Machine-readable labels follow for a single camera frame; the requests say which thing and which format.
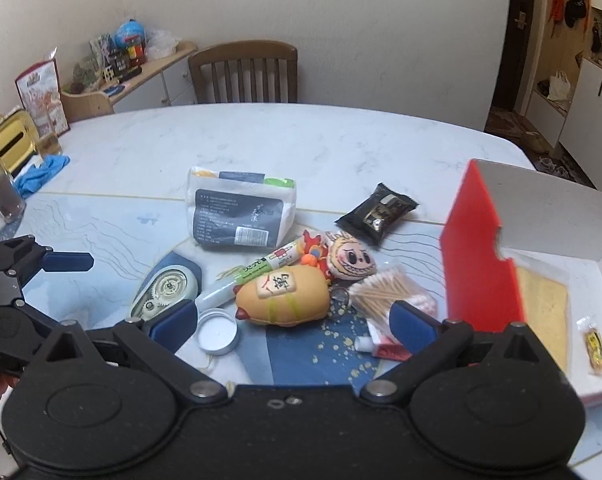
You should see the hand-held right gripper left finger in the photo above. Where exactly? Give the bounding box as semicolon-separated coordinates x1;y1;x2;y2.
24;300;229;406

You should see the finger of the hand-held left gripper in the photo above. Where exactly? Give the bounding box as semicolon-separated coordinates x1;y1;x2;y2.
0;235;95;288

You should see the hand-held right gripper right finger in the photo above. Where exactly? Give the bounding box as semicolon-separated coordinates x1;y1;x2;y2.
358;300;556;406

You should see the green correction tape dispenser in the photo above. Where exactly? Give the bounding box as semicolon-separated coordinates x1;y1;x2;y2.
128;251;202;323

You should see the cotton swab packet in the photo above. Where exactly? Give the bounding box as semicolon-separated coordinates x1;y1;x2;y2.
347;266;439;330

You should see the round silver tin lid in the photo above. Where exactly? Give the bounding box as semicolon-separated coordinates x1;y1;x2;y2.
196;308;241;356

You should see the red and white cardboard box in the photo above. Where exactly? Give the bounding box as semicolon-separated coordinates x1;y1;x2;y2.
440;158;602;407

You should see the white and green marker pen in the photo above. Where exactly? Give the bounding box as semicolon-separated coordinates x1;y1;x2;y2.
195;238;307;312

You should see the bread-shaped squishy toy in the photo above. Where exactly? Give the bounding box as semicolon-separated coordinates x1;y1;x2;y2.
234;264;331;329

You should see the small red and white tube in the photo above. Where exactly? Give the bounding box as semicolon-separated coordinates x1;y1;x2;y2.
354;334;413;362

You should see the blue patterned table mat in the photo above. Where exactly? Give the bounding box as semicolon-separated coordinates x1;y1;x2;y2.
0;189;482;392

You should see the blue cloth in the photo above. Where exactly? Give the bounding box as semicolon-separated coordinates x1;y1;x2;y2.
13;154;71;199

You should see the tall clear glass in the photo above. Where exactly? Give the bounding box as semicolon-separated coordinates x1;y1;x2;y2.
0;134;27;224

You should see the black snack packet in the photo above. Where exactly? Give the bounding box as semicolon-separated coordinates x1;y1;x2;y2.
334;182;420;251

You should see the red and orange charm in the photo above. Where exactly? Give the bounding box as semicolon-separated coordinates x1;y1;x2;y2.
300;229;333;269

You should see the glass of tea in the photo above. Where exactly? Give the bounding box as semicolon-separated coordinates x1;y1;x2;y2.
38;109;64;157

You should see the white and dark tissue packet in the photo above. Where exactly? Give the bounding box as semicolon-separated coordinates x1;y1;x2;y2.
186;165;298;252

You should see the yellow bread packet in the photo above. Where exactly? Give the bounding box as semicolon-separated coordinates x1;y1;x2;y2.
515;266;570;372

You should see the yellow tissue box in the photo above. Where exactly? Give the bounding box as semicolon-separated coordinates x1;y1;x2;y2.
0;109;37;172

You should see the small wooden child chair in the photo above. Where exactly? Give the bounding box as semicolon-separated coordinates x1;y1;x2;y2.
60;87;115;124

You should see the small yellow candy packet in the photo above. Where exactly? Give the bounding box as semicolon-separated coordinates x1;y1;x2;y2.
577;316;602;375

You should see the small green plant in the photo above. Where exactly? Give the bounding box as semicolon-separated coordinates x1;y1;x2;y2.
72;54;105;94

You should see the white sideboard cabinet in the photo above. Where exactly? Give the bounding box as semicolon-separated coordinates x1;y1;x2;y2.
107;41;200;114

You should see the patterned doormat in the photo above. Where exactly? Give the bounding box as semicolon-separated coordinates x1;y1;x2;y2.
485;109;528;142

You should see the clear plastic bag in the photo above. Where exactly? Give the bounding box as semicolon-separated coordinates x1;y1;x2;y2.
144;29;180;61

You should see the blue globe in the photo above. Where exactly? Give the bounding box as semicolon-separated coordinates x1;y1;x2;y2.
114;19;147;52

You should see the brown wooden chair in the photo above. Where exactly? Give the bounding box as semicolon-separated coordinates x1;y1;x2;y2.
187;40;300;106

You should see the white tote bag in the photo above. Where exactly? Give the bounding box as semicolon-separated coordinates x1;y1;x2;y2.
545;69;572;104

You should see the white shoe cabinet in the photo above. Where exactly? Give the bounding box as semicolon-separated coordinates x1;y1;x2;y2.
557;56;602;162

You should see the dark wooden door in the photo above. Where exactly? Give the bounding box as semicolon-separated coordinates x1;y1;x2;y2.
490;0;540;112

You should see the doll face keychain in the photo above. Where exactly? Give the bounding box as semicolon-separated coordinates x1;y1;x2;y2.
325;231;378;282

